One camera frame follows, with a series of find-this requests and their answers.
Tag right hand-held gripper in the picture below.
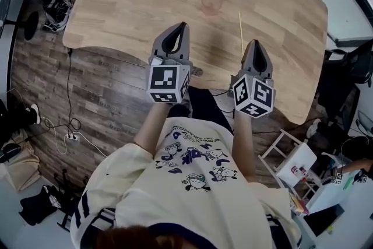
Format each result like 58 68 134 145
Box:
231 39 277 120

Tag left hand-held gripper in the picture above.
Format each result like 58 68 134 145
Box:
146 22 193 104

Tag thin yellow straw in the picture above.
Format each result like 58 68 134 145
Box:
238 10 245 57

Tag pink translucent cup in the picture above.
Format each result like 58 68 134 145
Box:
200 0 224 17

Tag person's right forearm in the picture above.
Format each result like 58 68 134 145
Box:
231 110 258 182

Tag person's left forearm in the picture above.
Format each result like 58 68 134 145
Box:
133 101 173 156

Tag dark trousers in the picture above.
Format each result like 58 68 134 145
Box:
167 86 234 135

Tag black office chair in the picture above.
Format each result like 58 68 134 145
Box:
316 40 373 134

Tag white wooden step stool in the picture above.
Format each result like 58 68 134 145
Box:
258 128 319 199

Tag cream printed t-shirt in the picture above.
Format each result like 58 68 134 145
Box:
69 117 302 249

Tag black round stool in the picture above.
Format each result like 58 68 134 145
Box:
23 10 40 41

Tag black tablet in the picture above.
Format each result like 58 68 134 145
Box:
302 203 346 237

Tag black tripod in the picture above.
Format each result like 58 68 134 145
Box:
53 171 90 233

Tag beige fabric bag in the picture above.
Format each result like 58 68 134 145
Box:
5 129 42 192

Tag black cloth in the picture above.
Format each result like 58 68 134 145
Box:
18 184 62 226

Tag black power cable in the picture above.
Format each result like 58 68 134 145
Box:
17 48 82 143

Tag bag of tangled cables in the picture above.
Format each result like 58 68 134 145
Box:
40 0 73 32

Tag white cable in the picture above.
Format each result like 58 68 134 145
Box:
43 116 108 159

